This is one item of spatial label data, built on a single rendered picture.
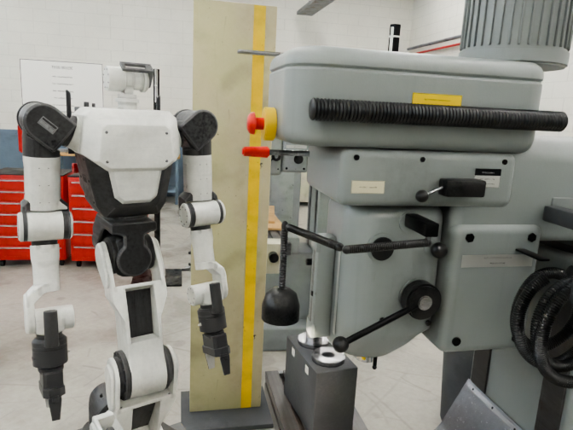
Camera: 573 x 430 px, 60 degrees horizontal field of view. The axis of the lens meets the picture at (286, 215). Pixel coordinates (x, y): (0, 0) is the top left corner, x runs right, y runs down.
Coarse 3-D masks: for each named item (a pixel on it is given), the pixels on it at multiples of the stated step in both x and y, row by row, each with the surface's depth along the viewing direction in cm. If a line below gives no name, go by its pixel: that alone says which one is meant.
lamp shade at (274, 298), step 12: (276, 288) 92; (288, 288) 92; (264, 300) 92; (276, 300) 90; (288, 300) 90; (264, 312) 91; (276, 312) 90; (288, 312) 90; (276, 324) 90; (288, 324) 90
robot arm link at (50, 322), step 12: (36, 312) 132; (48, 312) 129; (60, 312) 134; (72, 312) 136; (36, 324) 130; (48, 324) 129; (60, 324) 134; (72, 324) 136; (36, 336) 133; (48, 336) 129; (60, 336) 135; (36, 348) 131; (48, 348) 131; (60, 348) 133
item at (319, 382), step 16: (288, 336) 144; (304, 336) 142; (288, 352) 144; (304, 352) 135; (320, 352) 133; (336, 352) 133; (288, 368) 144; (304, 368) 132; (320, 368) 127; (336, 368) 128; (352, 368) 129; (288, 384) 144; (304, 384) 132; (320, 384) 126; (336, 384) 128; (352, 384) 129; (304, 400) 133; (320, 400) 127; (336, 400) 129; (352, 400) 131; (304, 416) 133; (320, 416) 128; (336, 416) 130; (352, 416) 132
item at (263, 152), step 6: (246, 150) 99; (252, 150) 100; (258, 150) 100; (264, 150) 100; (270, 150) 101; (276, 150) 101; (282, 150) 102; (288, 150) 102; (294, 150) 102; (300, 150) 102; (306, 150) 103; (252, 156) 100; (258, 156) 100; (264, 156) 101
